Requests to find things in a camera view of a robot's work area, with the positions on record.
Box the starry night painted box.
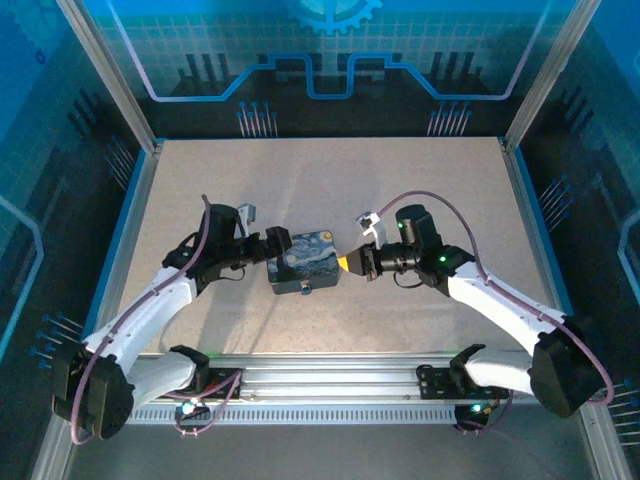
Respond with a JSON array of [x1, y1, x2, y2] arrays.
[[266, 228, 342, 297]]

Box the aluminium table side rail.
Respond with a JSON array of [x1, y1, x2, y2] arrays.
[[499, 139, 631, 480], [32, 142, 164, 480]]

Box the aluminium frame post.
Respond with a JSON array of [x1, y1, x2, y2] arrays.
[[54, 0, 164, 152], [499, 0, 604, 152]]

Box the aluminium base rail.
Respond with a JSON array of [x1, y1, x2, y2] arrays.
[[127, 352, 531, 409]]

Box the grey slotted cable duct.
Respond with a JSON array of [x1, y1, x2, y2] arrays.
[[127, 405, 476, 427]]

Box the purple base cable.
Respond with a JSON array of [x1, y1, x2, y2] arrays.
[[453, 389, 515, 437], [173, 372, 244, 437]]

